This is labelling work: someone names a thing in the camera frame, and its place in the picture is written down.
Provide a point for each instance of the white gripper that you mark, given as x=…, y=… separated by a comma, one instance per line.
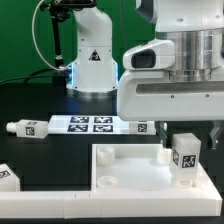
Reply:
x=149, y=96

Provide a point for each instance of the white square tabletop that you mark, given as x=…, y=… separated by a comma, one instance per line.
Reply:
x=136, y=167

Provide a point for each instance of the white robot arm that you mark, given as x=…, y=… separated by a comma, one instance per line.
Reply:
x=177, y=76

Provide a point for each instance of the white L-shaped fence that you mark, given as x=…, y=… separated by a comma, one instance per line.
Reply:
x=100, y=204

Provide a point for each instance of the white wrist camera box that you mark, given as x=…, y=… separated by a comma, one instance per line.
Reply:
x=154, y=55

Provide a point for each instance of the white marker base plate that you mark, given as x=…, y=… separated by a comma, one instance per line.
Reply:
x=84, y=124

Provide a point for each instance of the black camera stand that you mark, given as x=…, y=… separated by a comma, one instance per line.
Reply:
x=59, y=12

